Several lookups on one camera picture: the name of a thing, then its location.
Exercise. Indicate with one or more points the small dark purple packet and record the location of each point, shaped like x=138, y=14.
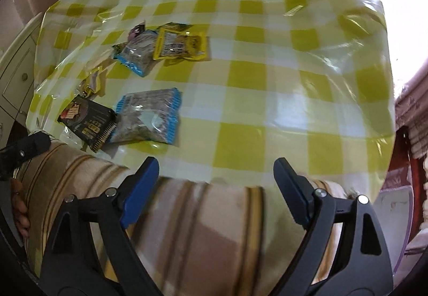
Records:
x=137, y=30

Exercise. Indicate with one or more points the brown striped towel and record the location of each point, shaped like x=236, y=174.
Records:
x=200, y=232

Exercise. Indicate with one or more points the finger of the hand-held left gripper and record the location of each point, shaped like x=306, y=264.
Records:
x=33, y=144

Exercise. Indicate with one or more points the black snack packet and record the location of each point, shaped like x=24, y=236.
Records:
x=88, y=119

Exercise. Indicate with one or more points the translucent plastic box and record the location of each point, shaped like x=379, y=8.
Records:
x=391, y=215

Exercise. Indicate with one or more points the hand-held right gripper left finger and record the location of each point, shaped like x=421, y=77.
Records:
x=140, y=192

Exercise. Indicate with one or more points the person's left hand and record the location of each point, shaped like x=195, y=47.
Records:
x=20, y=212

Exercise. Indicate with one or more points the yellow snack packet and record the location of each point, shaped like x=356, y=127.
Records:
x=180, y=45

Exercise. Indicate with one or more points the pink patterned cloth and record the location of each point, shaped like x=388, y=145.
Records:
x=413, y=98

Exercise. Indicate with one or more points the small dark gold packet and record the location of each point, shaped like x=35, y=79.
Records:
x=92, y=82

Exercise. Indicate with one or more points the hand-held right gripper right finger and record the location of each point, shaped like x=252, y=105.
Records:
x=294, y=192

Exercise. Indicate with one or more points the red wooden frame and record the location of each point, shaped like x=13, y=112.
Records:
x=406, y=165

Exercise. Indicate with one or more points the blue-edged clear snack packet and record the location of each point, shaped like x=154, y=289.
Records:
x=137, y=55
x=150, y=115

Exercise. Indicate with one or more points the yellow checkered plastic tablecloth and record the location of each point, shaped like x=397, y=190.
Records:
x=250, y=48

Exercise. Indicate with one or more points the white cabinet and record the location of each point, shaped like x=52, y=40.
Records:
x=16, y=82

